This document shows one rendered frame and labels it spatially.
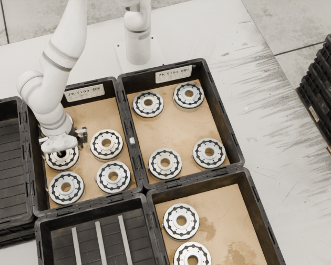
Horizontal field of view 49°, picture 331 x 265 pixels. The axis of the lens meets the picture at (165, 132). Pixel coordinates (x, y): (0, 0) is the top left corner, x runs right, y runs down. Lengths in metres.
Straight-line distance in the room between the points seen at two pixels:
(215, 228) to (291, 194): 0.35
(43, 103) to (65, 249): 0.45
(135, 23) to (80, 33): 0.46
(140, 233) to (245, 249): 0.30
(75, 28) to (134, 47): 0.55
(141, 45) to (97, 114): 0.29
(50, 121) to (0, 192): 0.37
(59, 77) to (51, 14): 1.97
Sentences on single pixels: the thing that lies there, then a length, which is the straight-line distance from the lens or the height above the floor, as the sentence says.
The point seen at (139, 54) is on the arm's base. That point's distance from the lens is 1.34.
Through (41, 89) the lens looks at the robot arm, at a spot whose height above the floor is 1.24.
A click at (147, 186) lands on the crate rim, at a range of 1.01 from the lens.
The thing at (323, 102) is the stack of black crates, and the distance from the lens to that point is 2.04.
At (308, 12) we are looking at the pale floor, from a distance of 2.88.
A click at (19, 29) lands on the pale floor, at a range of 2.75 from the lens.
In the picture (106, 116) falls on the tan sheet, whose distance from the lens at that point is 1.23.
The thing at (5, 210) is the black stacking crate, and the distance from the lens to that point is 1.19.
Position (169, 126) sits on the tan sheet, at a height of 0.83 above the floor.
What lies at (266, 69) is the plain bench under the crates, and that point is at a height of 0.70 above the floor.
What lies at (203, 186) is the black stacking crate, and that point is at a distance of 1.07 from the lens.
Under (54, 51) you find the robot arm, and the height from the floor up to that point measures 1.29.
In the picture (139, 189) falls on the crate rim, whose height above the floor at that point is 0.93.
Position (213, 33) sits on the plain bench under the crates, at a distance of 1.62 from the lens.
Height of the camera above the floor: 1.89
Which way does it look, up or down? 63 degrees down
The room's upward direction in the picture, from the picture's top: 1 degrees clockwise
